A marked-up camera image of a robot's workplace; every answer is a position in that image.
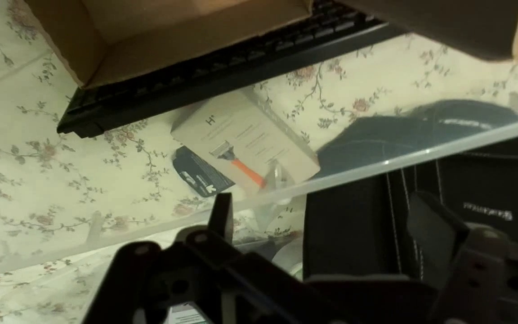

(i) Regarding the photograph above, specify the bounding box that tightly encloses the white razor package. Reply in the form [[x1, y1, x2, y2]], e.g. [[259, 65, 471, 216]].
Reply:
[[170, 90, 320, 193]]

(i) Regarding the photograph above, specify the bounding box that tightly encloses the black keyboard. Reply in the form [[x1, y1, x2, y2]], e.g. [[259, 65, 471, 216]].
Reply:
[[57, 0, 403, 137]]

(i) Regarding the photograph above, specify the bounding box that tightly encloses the clear plastic storage box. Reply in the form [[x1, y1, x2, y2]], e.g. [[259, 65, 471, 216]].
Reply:
[[0, 92, 518, 272]]

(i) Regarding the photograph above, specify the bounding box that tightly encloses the brown cardboard box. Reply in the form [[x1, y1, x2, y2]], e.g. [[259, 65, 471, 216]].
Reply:
[[19, 0, 518, 88]]

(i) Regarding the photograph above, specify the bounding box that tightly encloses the dark blue packet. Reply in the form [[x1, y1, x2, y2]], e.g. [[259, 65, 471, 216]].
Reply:
[[170, 146, 233, 198]]

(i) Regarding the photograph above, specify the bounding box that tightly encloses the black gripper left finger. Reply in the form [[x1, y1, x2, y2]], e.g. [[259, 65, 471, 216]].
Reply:
[[82, 195, 235, 324]]

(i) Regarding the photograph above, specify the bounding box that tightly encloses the black tote bag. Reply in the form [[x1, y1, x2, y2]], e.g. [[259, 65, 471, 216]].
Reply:
[[302, 99, 518, 283]]

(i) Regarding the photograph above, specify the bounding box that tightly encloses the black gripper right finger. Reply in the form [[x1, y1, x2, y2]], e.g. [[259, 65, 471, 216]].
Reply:
[[406, 193, 518, 324]]

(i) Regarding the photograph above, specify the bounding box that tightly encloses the floral bed sheet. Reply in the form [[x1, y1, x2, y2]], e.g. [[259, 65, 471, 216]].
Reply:
[[0, 0, 518, 324]]

